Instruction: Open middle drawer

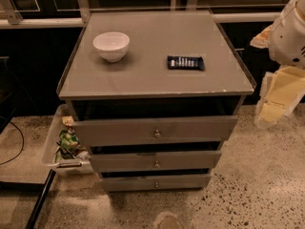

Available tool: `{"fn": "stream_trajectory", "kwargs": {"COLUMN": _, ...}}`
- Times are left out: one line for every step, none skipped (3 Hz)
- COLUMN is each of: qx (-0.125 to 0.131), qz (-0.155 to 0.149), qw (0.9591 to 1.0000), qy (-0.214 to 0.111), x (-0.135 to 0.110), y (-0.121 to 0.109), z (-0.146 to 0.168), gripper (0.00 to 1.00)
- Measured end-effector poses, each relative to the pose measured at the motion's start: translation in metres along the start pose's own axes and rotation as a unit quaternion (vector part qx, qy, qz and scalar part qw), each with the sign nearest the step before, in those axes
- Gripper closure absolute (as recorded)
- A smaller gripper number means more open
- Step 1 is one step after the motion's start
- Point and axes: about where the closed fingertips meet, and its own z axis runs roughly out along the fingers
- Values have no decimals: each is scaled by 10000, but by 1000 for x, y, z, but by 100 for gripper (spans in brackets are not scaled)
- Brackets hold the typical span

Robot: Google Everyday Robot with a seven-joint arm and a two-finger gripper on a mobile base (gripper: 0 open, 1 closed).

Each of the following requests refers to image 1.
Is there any dark blue snack bar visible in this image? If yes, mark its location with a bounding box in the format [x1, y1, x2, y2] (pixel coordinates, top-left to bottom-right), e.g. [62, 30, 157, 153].
[167, 55, 205, 71]

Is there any metal railing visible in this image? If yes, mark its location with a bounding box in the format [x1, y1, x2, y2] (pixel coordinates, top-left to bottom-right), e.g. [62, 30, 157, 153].
[0, 0, 290, 27]

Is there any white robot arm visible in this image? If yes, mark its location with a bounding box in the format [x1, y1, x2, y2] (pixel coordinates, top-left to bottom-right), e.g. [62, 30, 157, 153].
[250, 0, 305, 129]

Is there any black floor cable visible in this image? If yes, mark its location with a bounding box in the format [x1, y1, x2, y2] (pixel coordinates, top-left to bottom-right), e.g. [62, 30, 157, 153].
[0, 115, 26, 166]

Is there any grey bottom drawer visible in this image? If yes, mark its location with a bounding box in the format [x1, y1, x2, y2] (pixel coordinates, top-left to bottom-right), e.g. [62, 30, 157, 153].
[101, 174, 212, 192]

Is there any grey top drawer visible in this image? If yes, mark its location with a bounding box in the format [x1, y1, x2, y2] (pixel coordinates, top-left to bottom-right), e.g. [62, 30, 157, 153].
[72, 115, 237, 146]

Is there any grey drawer cabinet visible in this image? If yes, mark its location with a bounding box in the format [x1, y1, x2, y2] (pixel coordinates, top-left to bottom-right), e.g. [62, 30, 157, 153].
[57, 11, 255, 180]

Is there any clear plastic storage bin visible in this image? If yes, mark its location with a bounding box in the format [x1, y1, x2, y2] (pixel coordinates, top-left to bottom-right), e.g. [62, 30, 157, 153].
[42, 104, 93, 176]

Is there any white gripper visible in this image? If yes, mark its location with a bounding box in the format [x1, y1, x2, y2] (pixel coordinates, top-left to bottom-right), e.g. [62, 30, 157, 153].
[250, 26, 305, 128]

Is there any black bar on floor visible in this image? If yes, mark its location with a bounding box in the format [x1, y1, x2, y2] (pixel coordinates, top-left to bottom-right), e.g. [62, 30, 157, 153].
[25, 170, 56, 229]

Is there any white ceramic bowl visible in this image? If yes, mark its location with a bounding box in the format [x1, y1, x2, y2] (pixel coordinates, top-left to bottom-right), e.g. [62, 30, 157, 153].
[92, 31, 130, 62]

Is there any grey drawer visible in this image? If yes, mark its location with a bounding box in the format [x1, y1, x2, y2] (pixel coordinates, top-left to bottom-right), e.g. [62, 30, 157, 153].
[101, 174, 212, 192]
[91, 151, 221, 173]
[72, 115, 237, 146]

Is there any green snack bag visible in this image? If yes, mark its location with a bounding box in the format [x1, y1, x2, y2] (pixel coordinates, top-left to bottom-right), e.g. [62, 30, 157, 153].
[59, 129, 80, 150]

